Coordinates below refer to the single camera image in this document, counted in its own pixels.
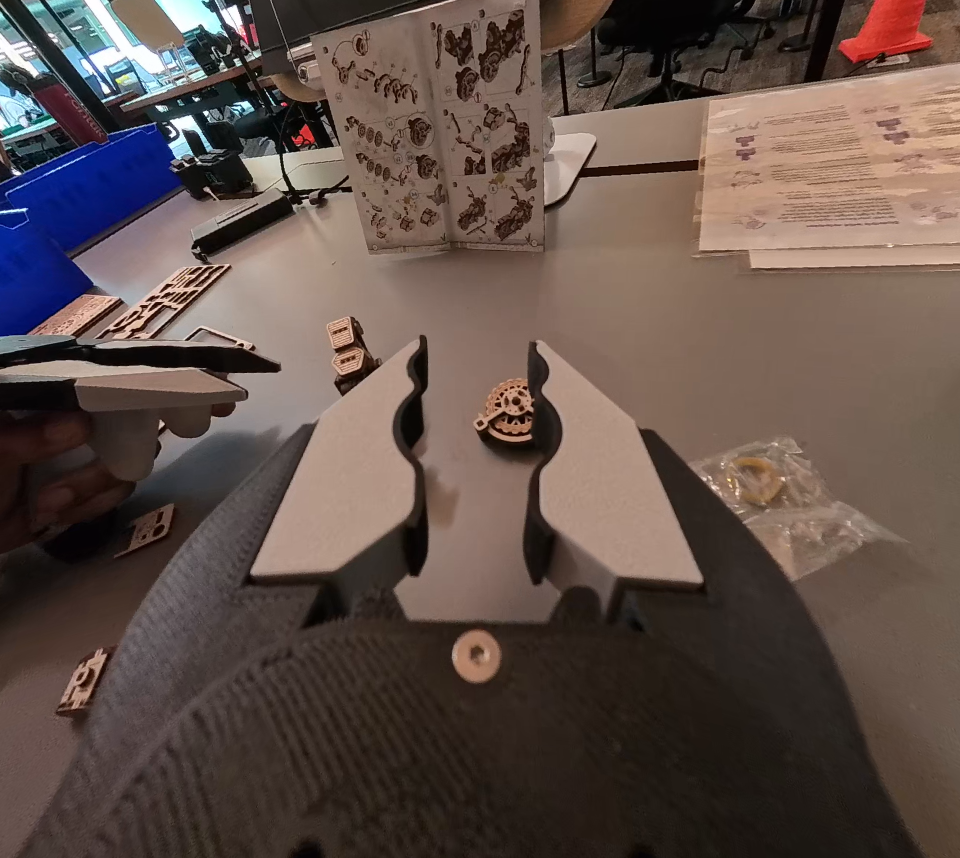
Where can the black desktop gadget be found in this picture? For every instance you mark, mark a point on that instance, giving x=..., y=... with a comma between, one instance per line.
x=214, y=174

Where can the white paper sheet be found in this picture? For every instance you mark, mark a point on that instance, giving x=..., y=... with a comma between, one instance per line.
x=855, y=259

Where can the light wooden part sheet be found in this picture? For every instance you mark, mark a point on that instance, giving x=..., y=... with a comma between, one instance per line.
x=176, y=292

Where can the wooden frame piece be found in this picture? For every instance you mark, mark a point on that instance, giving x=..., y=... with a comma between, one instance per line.
x=225, y=337

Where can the black power brick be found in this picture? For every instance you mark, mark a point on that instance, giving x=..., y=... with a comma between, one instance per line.
x=240, y=220

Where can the wooden gear wheel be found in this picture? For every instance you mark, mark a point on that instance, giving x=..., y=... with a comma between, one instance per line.
x=511, y=412

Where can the clear plastic parts bag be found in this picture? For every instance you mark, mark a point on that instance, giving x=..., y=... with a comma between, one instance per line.
x=810, y=528

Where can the white monitor stand base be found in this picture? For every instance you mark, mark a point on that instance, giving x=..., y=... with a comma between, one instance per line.
x=571, y=160

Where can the person's left hand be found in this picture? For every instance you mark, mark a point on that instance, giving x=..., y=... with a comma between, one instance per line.
x=45, y=475

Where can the black office chair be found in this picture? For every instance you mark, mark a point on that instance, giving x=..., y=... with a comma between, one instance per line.
x=675, y=25

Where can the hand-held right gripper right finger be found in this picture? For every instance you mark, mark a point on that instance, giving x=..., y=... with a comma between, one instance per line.
x=607, y=490

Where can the small flat wooden part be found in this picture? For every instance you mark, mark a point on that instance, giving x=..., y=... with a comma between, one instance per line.
x=146, y=532
x=82, y=682

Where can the blue plastic bin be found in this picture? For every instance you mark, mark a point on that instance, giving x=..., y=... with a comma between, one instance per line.
x=82, y=190

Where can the laminated instruction sheet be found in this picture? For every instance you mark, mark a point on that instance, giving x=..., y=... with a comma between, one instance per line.
x=840, y=168

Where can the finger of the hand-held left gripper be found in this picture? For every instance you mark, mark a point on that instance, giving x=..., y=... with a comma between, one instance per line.
x=172, y=357
x=157, y=389

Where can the folded assembly instruction booklet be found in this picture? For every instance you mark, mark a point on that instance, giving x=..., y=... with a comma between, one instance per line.
x=435, y=123

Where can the dark wooden part sheet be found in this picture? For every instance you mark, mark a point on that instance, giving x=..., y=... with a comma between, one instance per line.
x=75, y=316

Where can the grey desk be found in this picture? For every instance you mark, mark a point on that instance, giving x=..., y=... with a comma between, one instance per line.
x=637, y=325

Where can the wooden motorcycle model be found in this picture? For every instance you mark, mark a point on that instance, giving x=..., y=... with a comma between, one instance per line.
x=351, y=348

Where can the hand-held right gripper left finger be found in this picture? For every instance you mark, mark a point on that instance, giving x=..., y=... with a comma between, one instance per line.
x=352, y=483

